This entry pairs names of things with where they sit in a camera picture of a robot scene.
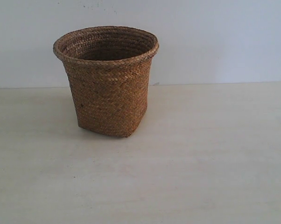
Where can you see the brown woven wicker basket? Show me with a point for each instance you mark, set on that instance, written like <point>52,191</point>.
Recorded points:
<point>108,71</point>

